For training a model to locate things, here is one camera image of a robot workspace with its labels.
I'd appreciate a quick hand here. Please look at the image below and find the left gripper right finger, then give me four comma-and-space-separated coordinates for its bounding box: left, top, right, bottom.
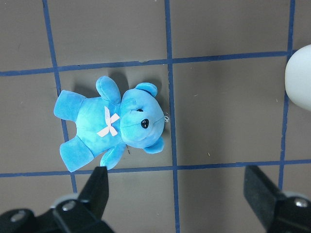
243, 165, 311, 233

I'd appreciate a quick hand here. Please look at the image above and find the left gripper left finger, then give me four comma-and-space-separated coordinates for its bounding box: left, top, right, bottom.
0, 166, 113, 233

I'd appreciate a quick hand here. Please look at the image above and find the white lidded trash can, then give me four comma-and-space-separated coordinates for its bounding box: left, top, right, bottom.
285, 45, 311, 111

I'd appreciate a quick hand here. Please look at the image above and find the blue teddy bear plush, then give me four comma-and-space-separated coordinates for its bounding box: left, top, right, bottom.
53, 76, 166, 172

